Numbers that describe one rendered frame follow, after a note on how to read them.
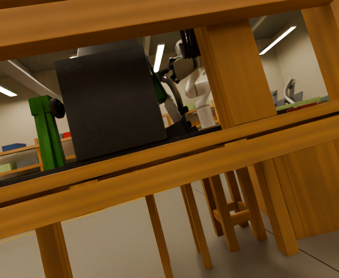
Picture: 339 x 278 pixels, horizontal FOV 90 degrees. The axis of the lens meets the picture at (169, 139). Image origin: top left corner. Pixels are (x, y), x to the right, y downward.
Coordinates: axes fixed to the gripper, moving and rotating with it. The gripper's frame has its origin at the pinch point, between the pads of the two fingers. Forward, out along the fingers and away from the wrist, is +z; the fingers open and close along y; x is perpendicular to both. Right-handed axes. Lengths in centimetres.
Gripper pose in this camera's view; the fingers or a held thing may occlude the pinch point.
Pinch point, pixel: (165, 75)
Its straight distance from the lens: 87.3
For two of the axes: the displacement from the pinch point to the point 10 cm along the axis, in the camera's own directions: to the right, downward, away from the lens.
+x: 4.3, 5.4, -7.2
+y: -2.8, -6.8, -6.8
